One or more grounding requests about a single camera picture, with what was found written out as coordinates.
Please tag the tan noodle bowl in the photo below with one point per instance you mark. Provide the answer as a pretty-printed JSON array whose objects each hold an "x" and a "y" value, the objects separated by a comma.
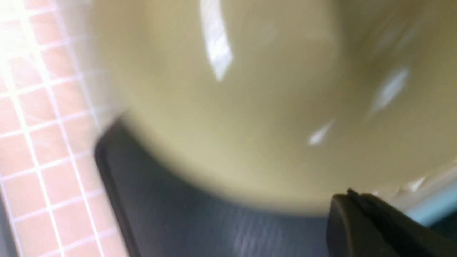
[{"x": 280, "y": 104}]

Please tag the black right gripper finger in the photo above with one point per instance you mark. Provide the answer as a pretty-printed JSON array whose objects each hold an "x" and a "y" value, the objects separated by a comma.
[{"x": 363, "y": 225}]

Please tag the blue plastic chopstick bin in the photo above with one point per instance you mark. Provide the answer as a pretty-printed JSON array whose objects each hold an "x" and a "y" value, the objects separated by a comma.
[{"x": 436, "y": 207}]

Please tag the black plastic serving tray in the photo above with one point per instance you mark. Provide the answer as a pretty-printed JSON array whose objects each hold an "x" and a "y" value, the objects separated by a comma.
[{"x": 160, "y": 215}]

